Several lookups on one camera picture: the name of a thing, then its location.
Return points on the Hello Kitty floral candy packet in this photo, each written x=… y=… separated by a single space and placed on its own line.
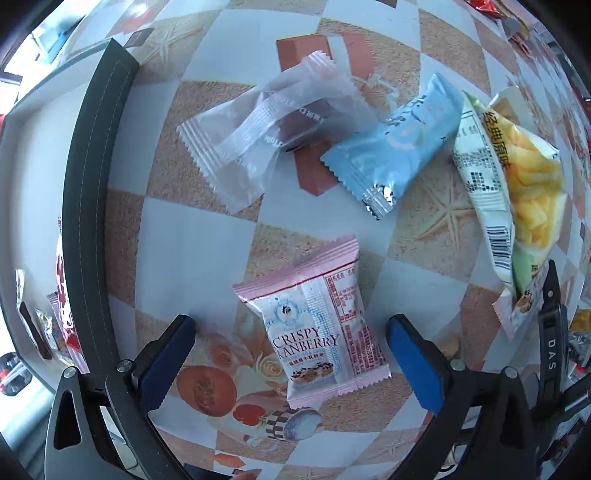
x=46 y=324

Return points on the pink Crispy Cranberry snack packet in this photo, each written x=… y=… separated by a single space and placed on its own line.
x=314 y=317

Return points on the red candy packet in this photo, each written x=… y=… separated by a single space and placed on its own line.
x=68 y=328

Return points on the light blue snack packet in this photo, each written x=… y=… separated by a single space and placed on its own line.
x=377 y=167

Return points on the yellow fries chip bag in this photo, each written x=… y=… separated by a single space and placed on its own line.
x=516 y=184

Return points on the clear dark seed bar packet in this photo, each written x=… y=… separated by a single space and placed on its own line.
x=26 y=318

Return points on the pink wafer packet in box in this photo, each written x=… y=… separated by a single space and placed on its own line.
x=62 y=349

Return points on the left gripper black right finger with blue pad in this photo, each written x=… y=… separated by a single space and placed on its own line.
x=487 y=414

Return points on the translucent white snack packet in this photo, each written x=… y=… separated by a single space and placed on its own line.
x=236 y=143

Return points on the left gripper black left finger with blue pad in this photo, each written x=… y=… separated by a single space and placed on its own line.
x=78 y=443

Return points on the dark green storage box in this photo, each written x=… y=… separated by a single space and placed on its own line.
x=56 y=150

